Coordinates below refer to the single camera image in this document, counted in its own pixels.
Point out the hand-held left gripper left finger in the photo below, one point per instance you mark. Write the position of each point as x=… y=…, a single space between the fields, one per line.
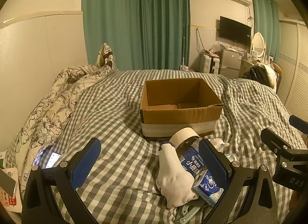
x=86 y=163

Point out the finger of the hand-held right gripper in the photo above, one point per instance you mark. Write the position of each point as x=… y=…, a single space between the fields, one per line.
x=274 y=139
x=298 y=122

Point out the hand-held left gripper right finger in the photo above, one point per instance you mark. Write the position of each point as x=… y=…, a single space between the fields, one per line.
x=214 y=163

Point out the blue white packet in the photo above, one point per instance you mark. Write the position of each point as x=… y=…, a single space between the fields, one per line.
x=207 y=186

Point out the white knit glove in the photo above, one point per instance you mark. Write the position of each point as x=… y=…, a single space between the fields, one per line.
x=173 y=178

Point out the beige tape roll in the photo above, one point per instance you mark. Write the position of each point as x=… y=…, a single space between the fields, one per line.
x=177 y=137

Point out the brown cardboard box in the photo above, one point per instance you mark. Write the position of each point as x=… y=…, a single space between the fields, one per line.
x=180 y=118

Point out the lit smartphone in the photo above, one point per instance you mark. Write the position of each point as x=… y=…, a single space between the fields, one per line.
x=53 y=160

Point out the white louvered wardrobe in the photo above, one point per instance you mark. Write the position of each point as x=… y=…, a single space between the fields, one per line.
x=296 y=69

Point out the white jacket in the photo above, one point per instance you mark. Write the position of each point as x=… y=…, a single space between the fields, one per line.
x=272 y=74

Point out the black bag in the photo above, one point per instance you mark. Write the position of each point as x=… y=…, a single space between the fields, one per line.
x=258 y=74

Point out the floral white duvet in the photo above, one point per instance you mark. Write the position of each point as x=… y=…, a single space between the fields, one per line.
x=48 y=108

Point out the beige dresser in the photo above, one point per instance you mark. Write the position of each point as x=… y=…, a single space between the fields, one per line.
x=246 y=66

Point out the dark smartphone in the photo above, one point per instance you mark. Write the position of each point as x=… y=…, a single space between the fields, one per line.
x=7 y=181

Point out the red white paper packet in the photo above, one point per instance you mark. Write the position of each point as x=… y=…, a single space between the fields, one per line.
x=9 y=202

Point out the silver mini fridge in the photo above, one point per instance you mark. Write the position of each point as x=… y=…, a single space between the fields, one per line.
x=230 y=65

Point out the white oval mirror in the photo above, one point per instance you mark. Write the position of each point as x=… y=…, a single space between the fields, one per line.
x=258 y=44

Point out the white suitcase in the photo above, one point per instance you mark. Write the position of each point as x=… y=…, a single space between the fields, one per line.
x=209 y=64

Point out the clear water bottle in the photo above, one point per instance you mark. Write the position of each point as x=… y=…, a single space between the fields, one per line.
x=184 y=67

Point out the narrow green curtain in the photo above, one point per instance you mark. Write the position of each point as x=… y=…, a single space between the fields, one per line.
x=263 y=21

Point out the white pole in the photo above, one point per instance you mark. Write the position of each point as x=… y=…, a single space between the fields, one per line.
x=184 y=45

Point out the wide green curtain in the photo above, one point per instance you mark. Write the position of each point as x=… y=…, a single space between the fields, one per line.
x=134 y=21

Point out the black wall television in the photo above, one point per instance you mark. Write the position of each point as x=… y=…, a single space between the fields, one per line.
x=234 y=31

